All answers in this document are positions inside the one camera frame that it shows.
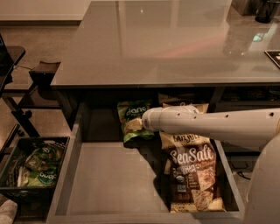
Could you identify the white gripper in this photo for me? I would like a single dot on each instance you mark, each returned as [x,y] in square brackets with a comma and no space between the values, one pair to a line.
[155,122]

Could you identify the green rice chip bag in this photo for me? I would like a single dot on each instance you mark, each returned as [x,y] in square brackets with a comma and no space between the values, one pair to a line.
[128,110]

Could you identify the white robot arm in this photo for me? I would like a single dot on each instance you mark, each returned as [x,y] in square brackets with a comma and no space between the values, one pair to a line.
[252,129]

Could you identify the front brown sea salt bag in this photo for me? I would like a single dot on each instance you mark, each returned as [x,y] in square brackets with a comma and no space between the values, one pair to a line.
[191,166]

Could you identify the brown sea salt bag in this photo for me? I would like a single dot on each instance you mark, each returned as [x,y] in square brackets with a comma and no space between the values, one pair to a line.
[191,166]
[202,108]

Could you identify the grey open top drawer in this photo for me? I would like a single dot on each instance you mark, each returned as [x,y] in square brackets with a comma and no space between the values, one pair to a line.
[103,182]

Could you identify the rear brown sea salt bag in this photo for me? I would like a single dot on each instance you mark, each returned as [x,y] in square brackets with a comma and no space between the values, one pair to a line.
[202,108]

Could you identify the green chip bags in crate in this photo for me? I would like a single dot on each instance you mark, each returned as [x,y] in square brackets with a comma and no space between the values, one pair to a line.
[40,169]

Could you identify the dark tablet on counter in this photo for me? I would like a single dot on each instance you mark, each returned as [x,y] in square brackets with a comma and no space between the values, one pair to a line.
[274,55]

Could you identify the black container on counter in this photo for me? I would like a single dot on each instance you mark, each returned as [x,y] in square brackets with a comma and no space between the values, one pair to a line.
[266,10]

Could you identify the dark wooden chair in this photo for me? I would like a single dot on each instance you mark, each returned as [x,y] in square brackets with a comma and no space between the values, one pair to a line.
[22,100]

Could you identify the black plastic crate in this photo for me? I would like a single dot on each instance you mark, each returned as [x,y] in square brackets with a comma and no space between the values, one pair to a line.
[10,171]

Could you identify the white cloth bottom left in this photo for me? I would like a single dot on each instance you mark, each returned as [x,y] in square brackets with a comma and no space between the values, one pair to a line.
[8,211]

